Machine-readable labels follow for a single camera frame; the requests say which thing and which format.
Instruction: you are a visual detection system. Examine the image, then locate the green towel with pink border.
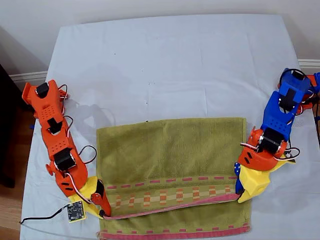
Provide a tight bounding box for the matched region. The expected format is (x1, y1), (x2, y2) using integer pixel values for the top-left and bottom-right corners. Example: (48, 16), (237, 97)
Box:
(95, 117), (252, 240)

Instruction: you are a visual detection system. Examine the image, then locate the dark wooden cabinet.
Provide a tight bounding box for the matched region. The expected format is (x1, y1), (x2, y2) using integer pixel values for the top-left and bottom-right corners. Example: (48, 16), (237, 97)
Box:
(0, 63), (18, 189)

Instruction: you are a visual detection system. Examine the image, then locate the pale table cloth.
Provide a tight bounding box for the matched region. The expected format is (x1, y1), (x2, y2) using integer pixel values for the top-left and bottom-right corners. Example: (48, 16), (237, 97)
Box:
(19, 13), (320, 240)

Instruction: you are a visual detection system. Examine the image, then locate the camera board on red-orange arm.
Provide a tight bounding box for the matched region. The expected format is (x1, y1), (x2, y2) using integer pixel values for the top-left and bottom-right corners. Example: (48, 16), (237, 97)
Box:
(66, 200), (88, 224)

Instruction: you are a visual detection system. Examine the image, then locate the thick black camera cable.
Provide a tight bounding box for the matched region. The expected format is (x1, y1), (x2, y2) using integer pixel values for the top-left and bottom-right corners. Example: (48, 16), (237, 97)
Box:
(19, 206), (69, 225)

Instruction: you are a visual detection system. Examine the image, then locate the thin black camera cable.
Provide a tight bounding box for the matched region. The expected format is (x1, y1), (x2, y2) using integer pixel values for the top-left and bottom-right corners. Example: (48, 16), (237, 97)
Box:
(287, 99), (320, 161)

